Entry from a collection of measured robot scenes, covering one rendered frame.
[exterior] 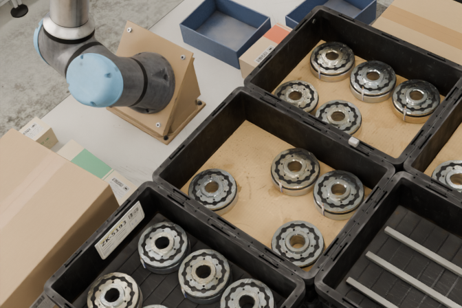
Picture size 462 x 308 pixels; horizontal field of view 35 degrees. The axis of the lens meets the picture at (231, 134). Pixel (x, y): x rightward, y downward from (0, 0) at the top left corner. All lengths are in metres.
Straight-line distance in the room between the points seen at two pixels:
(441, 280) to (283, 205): 0.34
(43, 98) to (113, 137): 1.18
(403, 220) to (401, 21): 0.53
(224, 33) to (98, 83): 0.54
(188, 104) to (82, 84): 0.31
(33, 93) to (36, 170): 1.46
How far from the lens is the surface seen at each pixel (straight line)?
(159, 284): 1.47
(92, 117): 1.93
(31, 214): 1.55
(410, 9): 1.84
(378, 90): 1.66
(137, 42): 1.82
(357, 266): 1.45
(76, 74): 1.64
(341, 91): 1.69
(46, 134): 1.87
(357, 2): 2.05
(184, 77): 1.74
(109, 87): 1.60
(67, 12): 1.63
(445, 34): 1.79
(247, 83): 1.59
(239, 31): 2.03
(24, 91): 3.08
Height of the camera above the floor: 2.12
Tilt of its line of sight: 52 degrees down
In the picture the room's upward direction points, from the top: 12 degrees counter-clockwise
